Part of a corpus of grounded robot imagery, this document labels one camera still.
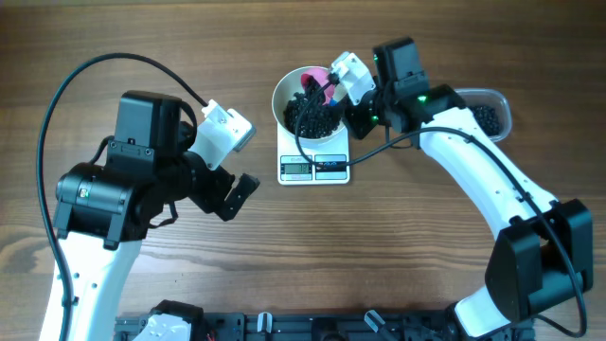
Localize pink scoop blue handle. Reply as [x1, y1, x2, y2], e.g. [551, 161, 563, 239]
[300, 67, 337, 107]

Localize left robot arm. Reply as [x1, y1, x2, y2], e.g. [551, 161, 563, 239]
[40, 91, 259, 340]

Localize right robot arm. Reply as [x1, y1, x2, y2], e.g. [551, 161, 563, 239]
[330, 37, 594, 339]

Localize black beans in bowl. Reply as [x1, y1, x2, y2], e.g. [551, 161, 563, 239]
[283, 80, 343, 139]

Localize white digital kitchen scale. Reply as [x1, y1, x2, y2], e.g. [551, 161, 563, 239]
[276, 123, 350, 186]

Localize white bowl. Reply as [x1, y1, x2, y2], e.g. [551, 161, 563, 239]
[272, 66, 348, 149]

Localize clear plastic container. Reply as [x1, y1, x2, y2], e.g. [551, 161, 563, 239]
[456, 88, 512, 142]

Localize black beans in container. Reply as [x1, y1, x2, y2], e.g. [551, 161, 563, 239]
[470, 105, 502, 136]

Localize right black camera cable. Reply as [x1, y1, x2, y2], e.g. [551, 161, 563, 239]
[294, 78, 589, 338]

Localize black camera cable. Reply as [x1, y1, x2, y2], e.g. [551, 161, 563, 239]
[294, 78, 589, 338]
[35, 52, 209, 341]

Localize left black camera cable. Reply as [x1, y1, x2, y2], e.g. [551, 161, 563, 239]
[35, 52, 209, 341]

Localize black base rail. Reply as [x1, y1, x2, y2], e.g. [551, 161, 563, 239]
[113, 310, 474, 341]

